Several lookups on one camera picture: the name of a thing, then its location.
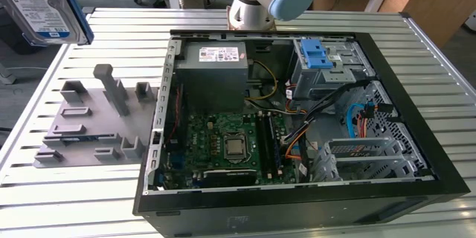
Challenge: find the black case fan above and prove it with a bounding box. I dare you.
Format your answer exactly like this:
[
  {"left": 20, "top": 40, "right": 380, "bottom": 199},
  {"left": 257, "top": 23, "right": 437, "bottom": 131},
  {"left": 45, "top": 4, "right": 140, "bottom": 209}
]
[{"left": 165, "top": 81, "right": 189, "bottom": 152}]

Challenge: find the grey metal stand foot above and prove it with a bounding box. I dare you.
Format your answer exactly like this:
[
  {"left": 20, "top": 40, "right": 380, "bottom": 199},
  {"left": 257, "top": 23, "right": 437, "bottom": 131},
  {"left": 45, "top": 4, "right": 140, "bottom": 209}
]
[{"left": 0, "top": 62, "right": 17, "bottom": 85}]

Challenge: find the hard disk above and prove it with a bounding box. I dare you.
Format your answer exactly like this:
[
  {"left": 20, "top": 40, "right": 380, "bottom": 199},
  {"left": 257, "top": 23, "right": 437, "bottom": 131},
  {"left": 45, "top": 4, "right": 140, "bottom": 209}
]
[{"left": 0, "top": 0, "right": 94, "bottom": 47}]

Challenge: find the orange power wire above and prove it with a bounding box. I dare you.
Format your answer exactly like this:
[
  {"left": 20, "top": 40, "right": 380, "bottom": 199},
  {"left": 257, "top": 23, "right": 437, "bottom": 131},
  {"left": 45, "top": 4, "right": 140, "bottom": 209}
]
[{"left": 357, "top": 104, "right": 393, "bottom": 139}]

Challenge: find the grey power supply unit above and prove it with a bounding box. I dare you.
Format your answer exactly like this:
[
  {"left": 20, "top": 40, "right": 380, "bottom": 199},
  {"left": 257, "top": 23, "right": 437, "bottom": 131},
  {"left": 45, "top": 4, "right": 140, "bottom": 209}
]
[{"left": 174, "top": 41, "right": 249, "bottom": 114}]

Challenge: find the black graphics card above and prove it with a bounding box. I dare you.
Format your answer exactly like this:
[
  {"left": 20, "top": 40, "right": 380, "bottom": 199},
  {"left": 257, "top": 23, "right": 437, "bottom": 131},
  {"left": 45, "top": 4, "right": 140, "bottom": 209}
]
[{"left": 200, "top": 167, "right": 258, "bottom": 188}]

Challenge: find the wooden cabinet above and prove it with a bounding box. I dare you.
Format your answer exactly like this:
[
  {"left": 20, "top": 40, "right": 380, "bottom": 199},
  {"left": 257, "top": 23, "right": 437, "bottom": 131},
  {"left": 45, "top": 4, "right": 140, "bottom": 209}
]
[{"left": 378, "top": 0, "right": 476, "bottom": 49}]

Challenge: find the silver optical drive cage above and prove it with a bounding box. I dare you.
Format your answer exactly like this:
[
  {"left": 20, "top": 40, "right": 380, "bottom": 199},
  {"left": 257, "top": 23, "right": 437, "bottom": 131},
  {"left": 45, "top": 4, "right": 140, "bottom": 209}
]
[{"left": 289, "top": 37, "right": 376, "bottom": 101}]

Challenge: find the black cable bundle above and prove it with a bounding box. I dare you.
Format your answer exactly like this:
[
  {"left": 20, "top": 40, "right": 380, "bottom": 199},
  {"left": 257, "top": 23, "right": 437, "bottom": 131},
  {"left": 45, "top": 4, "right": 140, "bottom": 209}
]
[{"left": 297, "top": 80, "right": 372, "bottom": 183}]

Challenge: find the blue data wire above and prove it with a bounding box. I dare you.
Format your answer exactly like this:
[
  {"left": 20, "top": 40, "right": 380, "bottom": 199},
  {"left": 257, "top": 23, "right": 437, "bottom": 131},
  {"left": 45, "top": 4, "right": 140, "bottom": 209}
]
[{"left": 345, "top": 103, "right": 372, "bottom": 138}]

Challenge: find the yellow wire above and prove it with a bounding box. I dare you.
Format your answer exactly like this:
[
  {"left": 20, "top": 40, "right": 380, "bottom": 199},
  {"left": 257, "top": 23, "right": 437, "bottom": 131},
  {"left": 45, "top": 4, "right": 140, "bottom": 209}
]
[{"left": 245, "top": 60, "right": 278, "bottom": 101}]

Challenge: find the blue RAM stick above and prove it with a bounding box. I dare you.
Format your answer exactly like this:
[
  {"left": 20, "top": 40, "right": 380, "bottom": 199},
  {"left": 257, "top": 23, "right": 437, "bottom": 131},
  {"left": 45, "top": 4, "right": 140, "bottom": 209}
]
[{"left": 58, "top": 135, "right": 101, "bottom": 143}]

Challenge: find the grey parts rack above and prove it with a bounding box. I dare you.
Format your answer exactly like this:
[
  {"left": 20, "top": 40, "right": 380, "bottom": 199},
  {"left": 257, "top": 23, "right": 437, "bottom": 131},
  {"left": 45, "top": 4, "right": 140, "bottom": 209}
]
[{"left": 33, "top": 64, "right": 160, "bottom": 169}]

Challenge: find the silver CPU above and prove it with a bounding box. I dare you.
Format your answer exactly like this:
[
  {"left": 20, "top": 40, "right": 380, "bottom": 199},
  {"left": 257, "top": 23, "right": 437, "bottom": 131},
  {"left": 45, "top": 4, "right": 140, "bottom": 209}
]
[{"left": 224, "top": 139, "right": 246, "bottom": 157}]

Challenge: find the green motherboard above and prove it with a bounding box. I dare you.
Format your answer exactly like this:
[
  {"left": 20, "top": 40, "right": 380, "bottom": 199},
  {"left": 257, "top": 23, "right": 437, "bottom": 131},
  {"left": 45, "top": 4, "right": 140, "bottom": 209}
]
[{"left": 184, "top": 111, "right": 298, "bottom": 189}]

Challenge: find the black CPU socket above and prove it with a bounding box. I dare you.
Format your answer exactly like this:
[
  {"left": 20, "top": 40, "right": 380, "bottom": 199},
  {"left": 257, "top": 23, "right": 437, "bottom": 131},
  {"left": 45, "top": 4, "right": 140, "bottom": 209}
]
[{"left": 221, "top": 131, "right": 250, "bottom": 166}]

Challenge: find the blue plastic drive latch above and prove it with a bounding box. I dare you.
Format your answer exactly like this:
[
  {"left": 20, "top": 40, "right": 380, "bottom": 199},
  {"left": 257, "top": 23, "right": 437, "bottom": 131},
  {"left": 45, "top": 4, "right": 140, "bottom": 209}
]
[{"left": 300, "top": 38, "right": 333, "bottom": 69}]

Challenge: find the orange flat wire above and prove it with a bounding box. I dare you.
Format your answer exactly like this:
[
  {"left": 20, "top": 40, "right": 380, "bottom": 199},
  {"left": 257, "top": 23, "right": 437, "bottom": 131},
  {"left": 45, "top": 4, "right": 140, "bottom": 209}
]
[{"left": 282, "top": 133, "right": 312, "bottom": 161}]

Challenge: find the red twisted fan wire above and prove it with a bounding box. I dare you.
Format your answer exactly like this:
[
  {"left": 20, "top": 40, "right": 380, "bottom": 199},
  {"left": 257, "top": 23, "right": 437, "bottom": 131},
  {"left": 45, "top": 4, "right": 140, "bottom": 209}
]
[{"left": 166, "top": 84, "right": 184, "bottom": 144}]

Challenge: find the black RAM slot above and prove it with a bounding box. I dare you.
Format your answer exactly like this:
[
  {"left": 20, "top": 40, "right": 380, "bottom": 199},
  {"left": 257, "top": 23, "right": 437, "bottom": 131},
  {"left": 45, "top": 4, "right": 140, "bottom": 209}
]
[{"left": 254, "top": 111, "right": 272, "bottom": 180}]

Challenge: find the black open PC case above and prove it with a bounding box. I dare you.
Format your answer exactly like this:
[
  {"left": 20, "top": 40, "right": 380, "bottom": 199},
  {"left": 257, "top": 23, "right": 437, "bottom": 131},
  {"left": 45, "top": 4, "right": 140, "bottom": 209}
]
[{"left": 132, "top": 28, "right": 470, "bottom": 238}]

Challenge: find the silver disk bay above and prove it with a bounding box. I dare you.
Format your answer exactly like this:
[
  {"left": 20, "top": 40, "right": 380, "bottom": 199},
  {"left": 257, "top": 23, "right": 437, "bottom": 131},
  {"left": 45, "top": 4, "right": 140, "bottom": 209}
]
[{"left": 312, "top": 137, "right": 436, "bottom": 183}]

